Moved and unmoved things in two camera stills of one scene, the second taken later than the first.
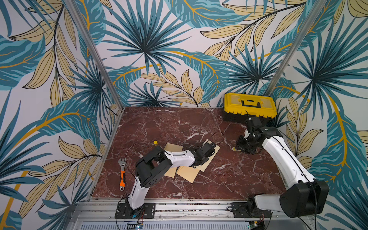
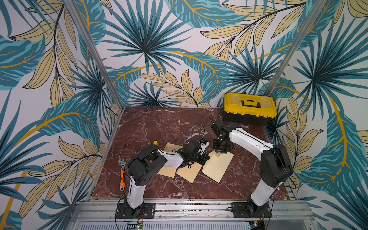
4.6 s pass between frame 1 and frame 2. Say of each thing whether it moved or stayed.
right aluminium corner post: stayed
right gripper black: moved
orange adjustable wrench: stayed
